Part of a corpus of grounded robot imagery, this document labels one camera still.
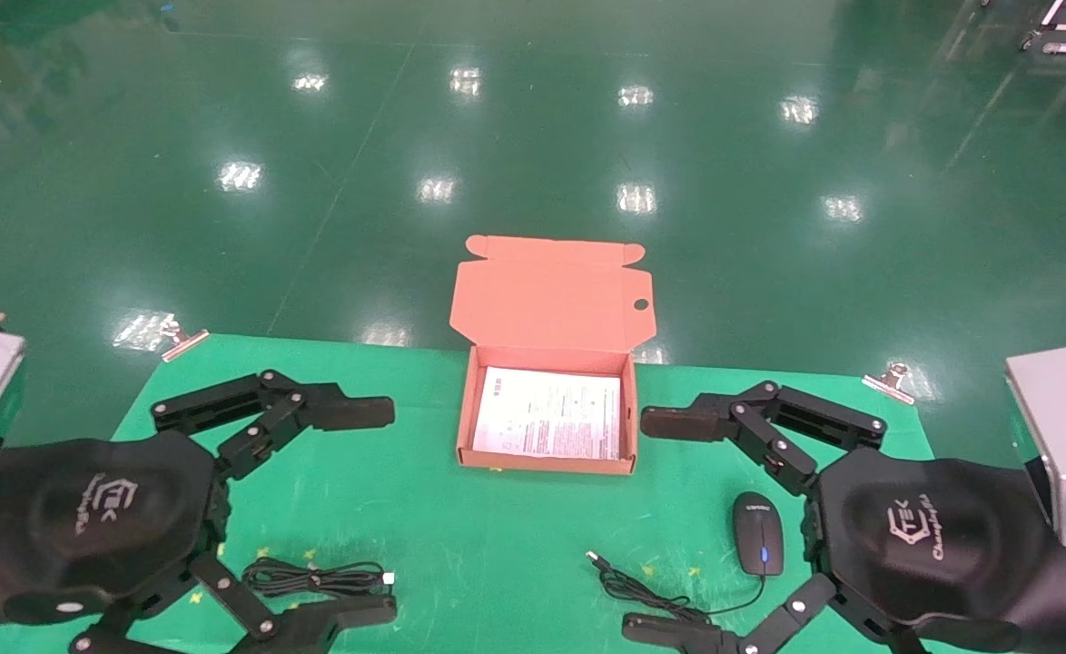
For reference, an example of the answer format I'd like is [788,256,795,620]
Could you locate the green table mat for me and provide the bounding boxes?
[0,333,952,654]

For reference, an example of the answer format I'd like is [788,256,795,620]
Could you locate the black data cable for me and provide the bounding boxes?
[241,557,398,600]

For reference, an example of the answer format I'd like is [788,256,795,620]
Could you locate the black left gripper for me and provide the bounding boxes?
[0,369,399,654]

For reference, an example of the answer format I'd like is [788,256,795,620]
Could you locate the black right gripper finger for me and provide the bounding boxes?
[622,572,902,654]
[639,380,888,497]

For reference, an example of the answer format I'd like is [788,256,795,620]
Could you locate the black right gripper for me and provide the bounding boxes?
[804,450,1066,653]

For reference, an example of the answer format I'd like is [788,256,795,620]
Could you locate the orange cardboard box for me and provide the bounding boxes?
[449,234,657,477]

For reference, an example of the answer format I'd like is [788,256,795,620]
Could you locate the white printed instruction sheet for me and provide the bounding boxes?
[472,365,623,461]

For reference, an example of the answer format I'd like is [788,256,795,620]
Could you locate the black wired computer mouse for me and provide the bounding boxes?
[586,491,785,622]

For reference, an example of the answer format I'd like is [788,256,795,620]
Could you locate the silver binder clip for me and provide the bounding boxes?
[158,315,211,363]
[862,362,918,406]

